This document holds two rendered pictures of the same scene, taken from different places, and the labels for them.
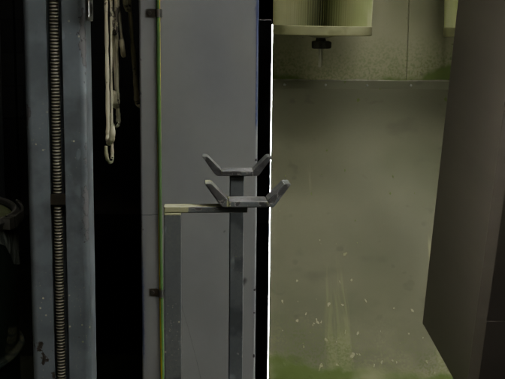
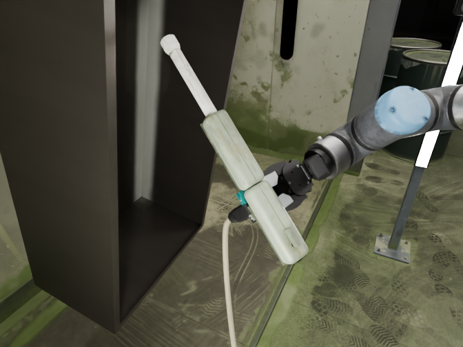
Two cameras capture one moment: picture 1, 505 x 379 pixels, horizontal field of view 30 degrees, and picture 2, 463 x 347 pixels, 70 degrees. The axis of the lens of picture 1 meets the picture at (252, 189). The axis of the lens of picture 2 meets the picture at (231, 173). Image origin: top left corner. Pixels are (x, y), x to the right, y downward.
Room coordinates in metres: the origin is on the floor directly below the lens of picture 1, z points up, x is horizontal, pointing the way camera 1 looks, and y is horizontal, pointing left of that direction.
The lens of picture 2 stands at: (1.33, -0.11, 1.46)
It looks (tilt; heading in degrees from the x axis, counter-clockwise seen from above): 31 degrees down; 301
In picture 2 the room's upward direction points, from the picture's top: straight up
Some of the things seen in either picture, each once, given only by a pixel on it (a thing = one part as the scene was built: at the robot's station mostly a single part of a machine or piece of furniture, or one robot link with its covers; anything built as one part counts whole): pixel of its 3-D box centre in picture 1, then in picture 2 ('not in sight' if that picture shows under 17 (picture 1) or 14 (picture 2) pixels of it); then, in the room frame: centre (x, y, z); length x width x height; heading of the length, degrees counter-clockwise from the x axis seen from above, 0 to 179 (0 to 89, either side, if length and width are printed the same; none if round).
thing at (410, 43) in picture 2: not in sight; (409, 44); (1.59, -4.06, 0.86); 0.54 x 0.54 x 0.01
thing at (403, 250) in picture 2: not in sight; (392, 247); (1.25, -1.93, 0.01); 0.20 x 0.20 x 0.01; 4
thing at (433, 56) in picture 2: not in sight; (439, 58); (1.30, -3.47, 0.86); 0.54 x 0.54 x 0.01
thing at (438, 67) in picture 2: not in sight; (424, 106); (1.30, -3.47, 0.44); 0.59 x 0.58 x 0.89; 108
